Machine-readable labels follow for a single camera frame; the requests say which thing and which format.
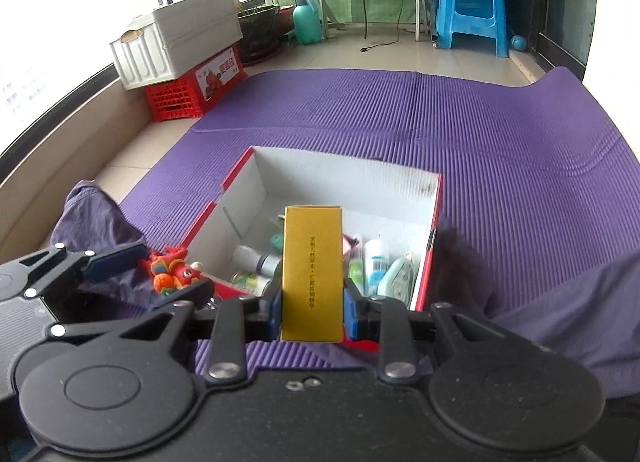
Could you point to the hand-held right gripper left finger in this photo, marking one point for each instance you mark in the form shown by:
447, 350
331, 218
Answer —
274, 314

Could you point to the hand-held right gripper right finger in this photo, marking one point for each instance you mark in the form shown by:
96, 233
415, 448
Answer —
351, 316

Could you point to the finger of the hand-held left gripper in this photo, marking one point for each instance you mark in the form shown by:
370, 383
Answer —
115, 257
192, 291

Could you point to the green white glue pen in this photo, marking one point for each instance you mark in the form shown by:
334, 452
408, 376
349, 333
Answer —
355, 272

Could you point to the small yellow box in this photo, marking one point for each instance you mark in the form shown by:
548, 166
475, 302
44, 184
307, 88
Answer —
312, 272

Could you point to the white squeeze tube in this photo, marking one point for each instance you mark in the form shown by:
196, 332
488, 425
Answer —
375, 262

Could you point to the small white silver-capped bottle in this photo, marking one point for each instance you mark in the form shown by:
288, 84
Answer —
255, 258

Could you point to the small pink clip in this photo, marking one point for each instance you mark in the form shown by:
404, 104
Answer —
351, 244

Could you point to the small teal round gadget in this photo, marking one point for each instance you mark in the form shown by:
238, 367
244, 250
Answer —
276, 242

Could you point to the red cardboard box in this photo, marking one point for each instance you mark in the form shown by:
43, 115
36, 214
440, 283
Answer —
325, 177

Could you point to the red plastic crate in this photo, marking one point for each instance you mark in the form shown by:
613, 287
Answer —
200, 87

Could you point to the purple foam mat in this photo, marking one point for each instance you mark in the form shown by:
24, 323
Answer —
450, 117

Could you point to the white folding crate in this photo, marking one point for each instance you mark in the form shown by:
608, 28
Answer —
175, 42

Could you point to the black plant pot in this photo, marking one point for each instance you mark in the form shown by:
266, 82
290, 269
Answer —
257, 34

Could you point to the red flower pot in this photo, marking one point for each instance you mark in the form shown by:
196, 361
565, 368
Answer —
286, 19

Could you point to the teal spray bottle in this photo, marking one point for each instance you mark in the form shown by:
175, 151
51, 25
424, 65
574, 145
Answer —
306, 22

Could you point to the small blue ball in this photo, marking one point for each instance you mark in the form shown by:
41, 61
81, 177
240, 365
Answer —
518, 42

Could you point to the blue plastic stool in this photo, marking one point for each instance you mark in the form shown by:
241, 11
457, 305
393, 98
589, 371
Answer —
470, 7

